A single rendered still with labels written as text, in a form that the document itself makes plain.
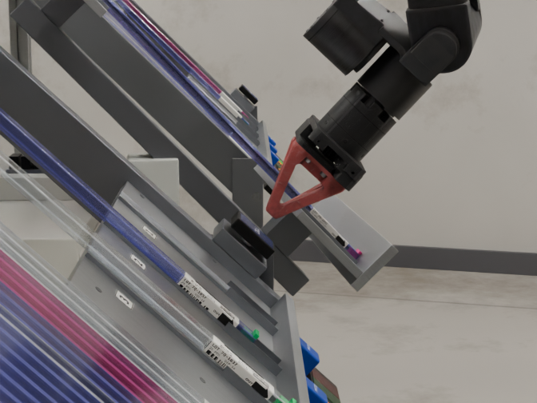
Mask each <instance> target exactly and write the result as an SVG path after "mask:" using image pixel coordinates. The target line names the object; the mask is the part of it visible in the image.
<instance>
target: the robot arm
mask: <svg viewBox="0 0 537 403"><path fill-rule="evenodd" d="M405 13H406V18H407V23H408V24H407V23H406V22H405V21H404V20H403V19H402V18H401V17H400V16H399V15H398V14H397V13H396V12H395V11H392V12H390V10H388V9H386V8H385V7H384V6H383V5H381V4H380V3H379V2H378V1H377V0H333V1H332V4H331V5H330V6H329V7H328V8H327V9H326V10H325V11H324V13H323V14H322V15H321V16H320V17H317V19H316V21H315V22H314V23H313V24H312V25H311V26H310V27H309V29H307V30H306V32H305V33H304V35H303V36H304V37H305V38H306V39H307V40H308V41H309V42H310V43H311V44H313V45H314V46H315V47H316V48H317V49H318V50H319V51H320V52H321V53H322V54H323V55H324V56H325V57H326V58H327V59H328V60H329V61H330V62H331V63H332V64H333V65H334V66H335V67H336V68H337V69H339V70H340V71H341V72H342V73H343V74H344V75H345V76H346V75H348V74H349V73H350V72H351V71H353V70H354V71H355V72H356V73H357V72H359V71H360V70H361V69H362V68H363V67H364V66H365V65H366V64H367V63H368V62H369V61H370V60H371V59H372V58H373V57H374V56H375V55H376V54H377V53H378V52H379V51H380V49H381V48H382V47H383V46H384V45H385V44H386V43H387V44H389V45H390V46H389V47H388V48H387V49H386V50H385V51H384V52H383V53H382V54H381V55H380V56H379V57H378V59H377V60H376V61H375V62H374V63H373V64H372V65H371V66H370V67H369V68H368V69H367V70H366V71H365V73H364V74H363V75H362V76H361V77H360V78H359V79H358V80H357V82H356V83H355V84H354V85H353V87H352V88H351V89H350V90H348V91H347V92H346V93H345V94H344V95H343V96H342V97H341V98H340V100H339V101H338V102H337V103H336V104H335V105H334V106H333V107H332V108H331V109H330V110H329V111H328V112H327V113H326V114H325V115H324V116H323V117H322V119H320V120H319V119H318V118H317V117H316V116H314V115H312V116H311V117H310V118H307V119H306V120H305V122H304V123H303V124H302V125H301V126H300V127H299V128H298V129H297V130H296V131H295V134H296V137H293V138H292V140H291V142H290V145H289V147H288V151H287V153H286V155H285V158H284V161H283V164H282V167H281V168H280V172H279V175H278V177H277V180H276V183H275V185H274V187H273V190H272V193H271V196H270V198H269V200H268V204H267V206H266V211H267V212H268V213H269V214H270V215H271V216H272V217H274V218H275V219H277V218H279V217H283V216H284V215H287V214H289V213H292V212H294V211H296V210H298V209H301V208H303V207H305V206H307V205H311V204H313V203H315V202H319V201H321V200H324V199H325V198H329V197H331V196H334V195H336V194H339V193H341V192H343V191H344V190H345V189H346V190H347V191H350V190H351V189H352V188H353V187H354V186H355V185H356V183H357V182H358V181H359V180H360V179H361V178H362V177H363V176H364V174H365V173H366V171H365V169H364V167H363V165H362V163H361V160H362V159H363V158H364V157H365V156H366V154H367V153H368V152H369V151H370V150H371V149H372V148H373V147H374V146H375V145H376V144H377V143H378V142H379V141H380V140H381V139H382V137H383V136H384V135H385V134H386V133H387V132H388V131H389V130H390V129H391V128H392V127H393V126H394V125H395V124H396V121H395V120H394V119H393V118H394V117H396V118H397V119H398V120H400V119H401V118H402V117H403V116H404V115H405V114H406V113H407V112H408V111H409V110H410V109H411V108H412V107H413V106H414V104H415V103H416V102H417V101H418V100H419V99H420V98H421V97H422V96H423V95H424V94H425V93H426V92H427V91H428V90H429V89H430V87H431V86H432V84H431V81H432V80H433V79H434V78H435V77H436V76H437V75H438V74H446V73H451V72H453V71H456V70H458V69H459V68H461V67H462V66H463V65H464V64H465V63H466V62H467V60H468V59H469V57H470V55H471V52H472V50H473V48H474V45H475V43H476V40H477V38H478V37H479V33H480V31H481V28H482V14H481V9H480V2H479V0H408V8H407V10H406V11H405ZM358 82H359V83H358ZM316 146H318V147H319V149H318V148H317V147H316ZM333 162H335V164H334V163H333ZM297 164H301V165H302V166H303V167H304V168H305V169H306V170H307V171H308V172H309V173H311V174H312V175H313V176H314V177H315V178H316V179H317V180H318V181H319V182H320V184H318V185H316V186H314V187H312V188H311V189H309V190H307V191H305V192H303V193H302V194H300V195H298V196H296V197H294V198H292V199H290V200H289V201H287V202H285V203H280V200H281V198H282V196H283V193H284V190H285V188H286V186H287V184H288V181H289V179H290V177H291V175H292V172H293V171H294V168H295V166H296V165H297Z"/></svg>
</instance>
